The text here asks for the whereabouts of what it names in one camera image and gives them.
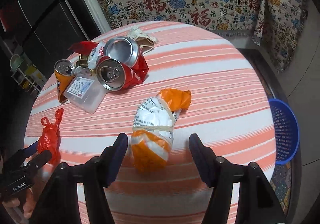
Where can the dark grey refrigerator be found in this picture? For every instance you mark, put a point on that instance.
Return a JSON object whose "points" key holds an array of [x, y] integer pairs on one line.
{"points": [[46, 29]]}

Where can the red cola can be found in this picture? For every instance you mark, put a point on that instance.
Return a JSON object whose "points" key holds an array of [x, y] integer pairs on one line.
{"points": [[115, 75]]}

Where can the blue plastic basket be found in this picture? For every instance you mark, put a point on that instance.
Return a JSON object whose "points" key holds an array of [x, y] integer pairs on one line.
{"points": [[286, 131]]}

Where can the yellow cardboard box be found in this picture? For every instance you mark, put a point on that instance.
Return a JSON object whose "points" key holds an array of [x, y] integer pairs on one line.
{"points": [[36, 75]]}

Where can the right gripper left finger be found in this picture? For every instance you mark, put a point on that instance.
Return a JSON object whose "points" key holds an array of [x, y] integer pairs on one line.
{"points": [[111, 160]]}

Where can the silver crushed can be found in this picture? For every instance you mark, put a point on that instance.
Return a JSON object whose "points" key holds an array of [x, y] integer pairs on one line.
{"points": [[123, 49]]}

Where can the person's left hand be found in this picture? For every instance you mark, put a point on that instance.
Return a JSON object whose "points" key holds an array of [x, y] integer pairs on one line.
{"points": [[28, 206]]}

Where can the red snack wrapper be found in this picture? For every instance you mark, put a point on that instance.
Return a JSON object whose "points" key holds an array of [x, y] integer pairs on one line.
{"points": [[83, 47]]}

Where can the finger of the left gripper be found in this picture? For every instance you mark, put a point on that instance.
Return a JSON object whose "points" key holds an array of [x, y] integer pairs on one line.
{"points": [[40, 160], [30, 150]]}

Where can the white storage rack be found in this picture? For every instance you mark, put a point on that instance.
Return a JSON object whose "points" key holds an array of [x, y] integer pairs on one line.
{"points": [[18, 66]]}

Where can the folded patterned paper box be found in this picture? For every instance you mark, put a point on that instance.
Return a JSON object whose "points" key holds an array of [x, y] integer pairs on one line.
{"points": [[144, 40]]}

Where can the orange soda can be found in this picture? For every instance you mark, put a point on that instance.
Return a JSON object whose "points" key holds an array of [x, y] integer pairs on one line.
{"points": [[64, 71]]}

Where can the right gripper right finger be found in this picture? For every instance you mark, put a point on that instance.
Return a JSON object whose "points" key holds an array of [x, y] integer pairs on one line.
{"points": [[203, 158]]}

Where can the pink striped tablecloth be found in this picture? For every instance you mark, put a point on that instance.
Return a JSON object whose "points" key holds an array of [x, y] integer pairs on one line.
{"points": [[164, 81]]}

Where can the orange white bag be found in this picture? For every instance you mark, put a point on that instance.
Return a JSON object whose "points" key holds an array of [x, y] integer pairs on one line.
{"points": [[152, 132]]}

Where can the red plastic bag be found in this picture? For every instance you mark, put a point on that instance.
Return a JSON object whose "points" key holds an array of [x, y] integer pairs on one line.
{"points": [[50, 138]]}

